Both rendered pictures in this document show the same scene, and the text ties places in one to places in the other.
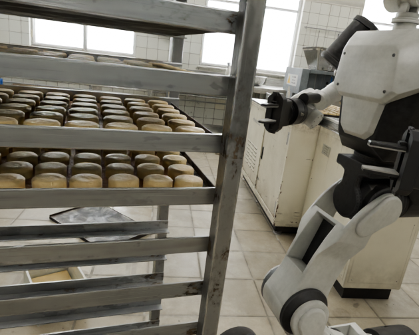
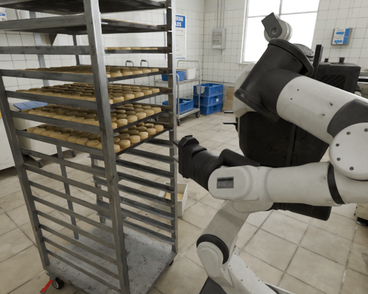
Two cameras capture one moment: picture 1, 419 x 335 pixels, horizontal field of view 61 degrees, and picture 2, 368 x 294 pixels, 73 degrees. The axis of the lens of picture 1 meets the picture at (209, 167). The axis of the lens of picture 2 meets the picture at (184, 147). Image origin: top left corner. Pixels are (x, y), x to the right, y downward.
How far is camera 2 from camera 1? 85 cm
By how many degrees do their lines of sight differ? 45
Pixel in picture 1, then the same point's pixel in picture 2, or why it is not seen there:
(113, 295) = (86, 186)
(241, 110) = (101, 118)
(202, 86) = (94, 107)
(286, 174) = not seen: outside the picture
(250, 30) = (96, 83)
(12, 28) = (232, 53)
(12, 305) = (62, 178)
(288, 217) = not seen: outside the picture
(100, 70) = (66, 100)
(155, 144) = (86, 129)
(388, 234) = not seen: outside the picture
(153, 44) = (325, 53)
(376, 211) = not seen: hidden behind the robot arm
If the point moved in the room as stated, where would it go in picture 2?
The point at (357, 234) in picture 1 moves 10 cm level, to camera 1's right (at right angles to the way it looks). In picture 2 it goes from (233, 208) to (259, 221)
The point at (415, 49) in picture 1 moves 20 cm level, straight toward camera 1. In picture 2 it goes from (240, 80) to (170, 81)
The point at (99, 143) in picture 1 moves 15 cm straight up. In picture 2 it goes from (71, 126) to (64, 87)
